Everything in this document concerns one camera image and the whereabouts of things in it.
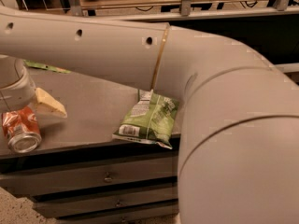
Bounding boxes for grey drawer cabinet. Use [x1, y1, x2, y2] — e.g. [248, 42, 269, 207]
[0, 69, 179, 224]

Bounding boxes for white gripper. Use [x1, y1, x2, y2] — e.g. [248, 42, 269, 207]
[0, 55, 67, 119]

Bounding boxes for green jalapeno chip bag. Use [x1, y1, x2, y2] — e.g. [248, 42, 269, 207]
[112, 90, 179, 149]

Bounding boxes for red coke can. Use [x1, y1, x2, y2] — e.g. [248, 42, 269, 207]
[2, 106, 41, 153]

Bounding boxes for metal railing frame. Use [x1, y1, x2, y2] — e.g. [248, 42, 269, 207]
[55, 0, 299, 21]

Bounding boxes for green apple chip bag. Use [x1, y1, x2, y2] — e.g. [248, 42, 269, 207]
[24, 60, 70, 74]

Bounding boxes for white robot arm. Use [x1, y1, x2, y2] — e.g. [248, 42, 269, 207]
[0, 7, 299, 224]

